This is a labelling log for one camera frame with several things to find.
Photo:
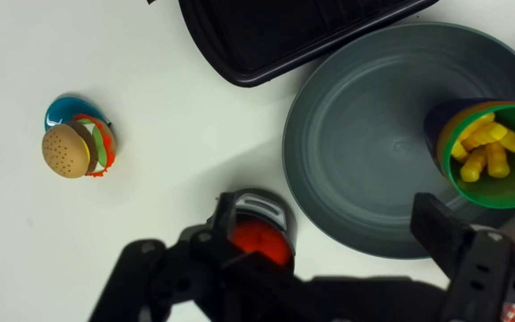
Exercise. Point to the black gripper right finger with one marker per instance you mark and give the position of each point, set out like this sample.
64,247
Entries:
479,265

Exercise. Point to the red round toy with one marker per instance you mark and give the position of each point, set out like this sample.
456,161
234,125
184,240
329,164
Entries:
259,236

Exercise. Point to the toy hamburger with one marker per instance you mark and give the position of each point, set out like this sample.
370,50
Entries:
80,147

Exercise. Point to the grey plate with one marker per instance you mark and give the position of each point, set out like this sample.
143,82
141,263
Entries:
354,147

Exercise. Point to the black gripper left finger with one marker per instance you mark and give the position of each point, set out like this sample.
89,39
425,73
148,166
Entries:
148,277

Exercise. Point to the small black pot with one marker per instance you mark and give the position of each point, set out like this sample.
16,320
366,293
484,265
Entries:
255,204

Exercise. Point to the small blue plate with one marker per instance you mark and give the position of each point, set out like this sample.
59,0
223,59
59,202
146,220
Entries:
64,107

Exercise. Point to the black rectangular tray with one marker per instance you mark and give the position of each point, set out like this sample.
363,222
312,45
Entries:
250,41

